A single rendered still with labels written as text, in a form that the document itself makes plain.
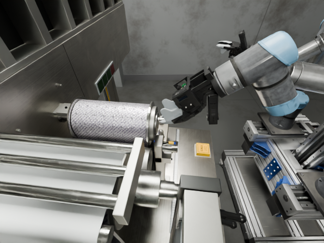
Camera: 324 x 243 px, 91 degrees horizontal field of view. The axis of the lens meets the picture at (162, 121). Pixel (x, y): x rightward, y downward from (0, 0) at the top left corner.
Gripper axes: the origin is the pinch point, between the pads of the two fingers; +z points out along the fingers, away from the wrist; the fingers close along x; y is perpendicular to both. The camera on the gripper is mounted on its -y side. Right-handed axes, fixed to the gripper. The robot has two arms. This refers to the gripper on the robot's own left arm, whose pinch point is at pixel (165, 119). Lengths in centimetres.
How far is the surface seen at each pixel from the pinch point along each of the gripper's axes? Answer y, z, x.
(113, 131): 9.4, 12.4, 6.2
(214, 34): -71, -14, -252
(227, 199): -136, 36, -27
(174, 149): -8.8, 2.3, 5.2
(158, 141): -3.9, 5.5, 4.1
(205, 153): -39.5, 6.7, -13.0
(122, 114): 11.0, 7.5, 2.9
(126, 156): 12.6, -4.6, 22.8
